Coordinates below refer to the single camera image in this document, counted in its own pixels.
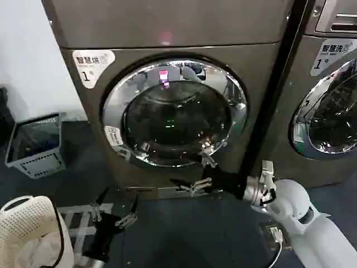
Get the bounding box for grey dryer with pink light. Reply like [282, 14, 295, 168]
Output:
[41, 0, 293, 199]

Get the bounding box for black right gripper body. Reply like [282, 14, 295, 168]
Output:
[201, 166, 251, 201]

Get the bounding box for chrome rimmed glass dryer door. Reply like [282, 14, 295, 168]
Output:
[290, 58, 357, 162]

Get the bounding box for thin black cable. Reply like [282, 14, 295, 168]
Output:
[51, 199, 64, 268]

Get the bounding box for round glass dryer door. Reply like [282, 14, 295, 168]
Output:
[100, 51, 248, 169]

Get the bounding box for dark floor socket box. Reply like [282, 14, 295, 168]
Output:
[258, 221, 293, 250]

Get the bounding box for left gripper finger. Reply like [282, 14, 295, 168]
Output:
[114, 194, 139, 228]
[90, 188, 110, 222]

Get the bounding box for white perforated laundry basket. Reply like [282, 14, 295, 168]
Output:
[0, 195, 75, 268]

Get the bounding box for dark clothes in basket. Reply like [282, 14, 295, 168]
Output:
[16, 131, 61, 160]

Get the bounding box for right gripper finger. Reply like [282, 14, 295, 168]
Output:
[199, 143, 218, 169]
[169, 178, 215, 197]

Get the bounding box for grey dryer with drawer panel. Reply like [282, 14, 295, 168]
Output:
[250, 0, 357, 188]

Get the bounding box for black bag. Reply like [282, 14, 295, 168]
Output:
[0, 87, 15, 146]

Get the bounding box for black vertical post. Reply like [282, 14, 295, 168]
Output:
[241, 0, 309, 182]

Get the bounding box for white wire floor rack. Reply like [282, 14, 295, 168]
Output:
[57, 202, 115, 266]

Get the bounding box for grey-blue slotted plastic basket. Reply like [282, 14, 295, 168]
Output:
[4, 112, 68, 180]

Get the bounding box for off-white cloth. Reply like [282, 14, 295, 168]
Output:
[0, 231, 74, 268]

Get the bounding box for white plug with cable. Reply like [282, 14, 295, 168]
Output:
[262, 226, 284, 268]

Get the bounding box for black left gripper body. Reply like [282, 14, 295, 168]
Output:
[83, 212, 121, 258]

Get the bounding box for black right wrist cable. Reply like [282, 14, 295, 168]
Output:
[259, 188, 278, 209]

